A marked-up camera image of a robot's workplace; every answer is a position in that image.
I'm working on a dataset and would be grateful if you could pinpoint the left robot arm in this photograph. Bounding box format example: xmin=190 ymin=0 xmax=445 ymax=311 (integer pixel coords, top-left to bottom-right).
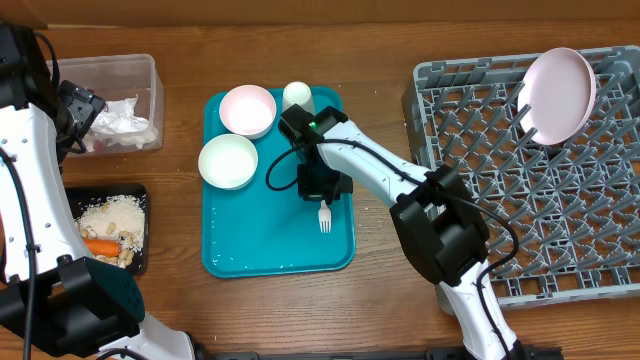
xmin=1 ymin=23 xmax=207 ymax=359

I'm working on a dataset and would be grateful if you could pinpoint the clear plastic bin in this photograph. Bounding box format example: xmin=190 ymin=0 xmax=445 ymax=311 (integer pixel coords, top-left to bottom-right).
xmin=58 ymin=54 xmax=164 ymax=155

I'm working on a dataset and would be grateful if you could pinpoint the white plastic fork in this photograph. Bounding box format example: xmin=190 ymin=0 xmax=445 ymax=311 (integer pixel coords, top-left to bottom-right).
xmin=318 ymin=200 xmax=332 ymax=234

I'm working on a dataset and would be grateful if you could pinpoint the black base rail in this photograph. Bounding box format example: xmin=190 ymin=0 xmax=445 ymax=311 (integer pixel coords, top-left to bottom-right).
xmin=206 ymin=346 xmax=565 ymax=360

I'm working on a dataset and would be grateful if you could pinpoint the rice and peanut pile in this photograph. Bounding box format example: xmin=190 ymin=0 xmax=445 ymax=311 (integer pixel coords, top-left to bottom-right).
xmin=75 ymin=195 xmax=145 ymax=268

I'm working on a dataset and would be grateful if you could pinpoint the white round plate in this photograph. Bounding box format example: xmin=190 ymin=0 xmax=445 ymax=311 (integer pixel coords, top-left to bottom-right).
xmin=517 ymin=47 xmax=597 ymax=145

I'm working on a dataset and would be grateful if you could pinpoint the orange carrot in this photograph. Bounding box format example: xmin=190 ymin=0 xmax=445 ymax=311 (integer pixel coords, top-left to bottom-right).
xmin=83 ymin=238 xmax=121 ymax=257

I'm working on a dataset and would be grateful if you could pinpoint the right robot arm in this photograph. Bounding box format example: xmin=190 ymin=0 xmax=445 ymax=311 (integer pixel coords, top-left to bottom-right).
xmin=278 ymin=105 xmax=526 ymax=359

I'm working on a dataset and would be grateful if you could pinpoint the black plastic tray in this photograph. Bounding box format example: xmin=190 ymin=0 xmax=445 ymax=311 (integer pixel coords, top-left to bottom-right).
xmin=66 ymin=183 xmax=150 ymax=276

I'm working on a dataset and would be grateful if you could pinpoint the grey dishwasher rack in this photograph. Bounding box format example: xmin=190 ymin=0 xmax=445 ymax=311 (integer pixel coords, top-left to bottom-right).
xmin=402 ymin=46 xmax=639 ymax=308

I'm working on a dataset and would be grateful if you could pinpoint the small white tissue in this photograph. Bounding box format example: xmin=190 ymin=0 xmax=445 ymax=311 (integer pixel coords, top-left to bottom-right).
xmin=84 ymin=121 xmax=162 ymax=152

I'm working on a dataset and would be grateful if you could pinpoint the pink bowl with peanuts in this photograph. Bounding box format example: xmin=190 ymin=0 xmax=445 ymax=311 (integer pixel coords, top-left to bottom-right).
xmin=219 ymin=85 xmax=277 ymax=139

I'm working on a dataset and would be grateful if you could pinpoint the white bowl with rice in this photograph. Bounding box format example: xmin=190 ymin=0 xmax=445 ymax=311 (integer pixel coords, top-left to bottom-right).
xmin=198 ymin=133 xmax=258 ymax=190

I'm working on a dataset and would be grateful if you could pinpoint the large white tissue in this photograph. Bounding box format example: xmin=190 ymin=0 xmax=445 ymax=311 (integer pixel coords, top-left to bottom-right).
xmin=92 ymin=97 xmax=149 ymax=134

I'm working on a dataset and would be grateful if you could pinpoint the white paper cup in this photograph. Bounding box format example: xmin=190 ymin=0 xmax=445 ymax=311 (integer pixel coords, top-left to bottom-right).
xmin=282 ymin=81 xmax=316 ymax=114

